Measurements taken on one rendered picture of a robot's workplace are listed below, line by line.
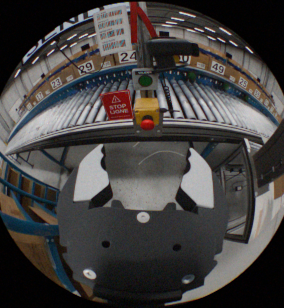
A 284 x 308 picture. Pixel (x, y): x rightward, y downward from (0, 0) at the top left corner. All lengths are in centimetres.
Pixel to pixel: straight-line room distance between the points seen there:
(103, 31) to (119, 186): 117
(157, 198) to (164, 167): 34
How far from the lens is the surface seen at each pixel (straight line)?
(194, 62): 100
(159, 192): 107
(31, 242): 26
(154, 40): 25
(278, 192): 93
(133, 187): 109
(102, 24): 34
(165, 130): 48
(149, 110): 30
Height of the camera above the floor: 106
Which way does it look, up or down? 62 degrees down
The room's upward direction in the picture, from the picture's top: 9 degrees counter-clockwise
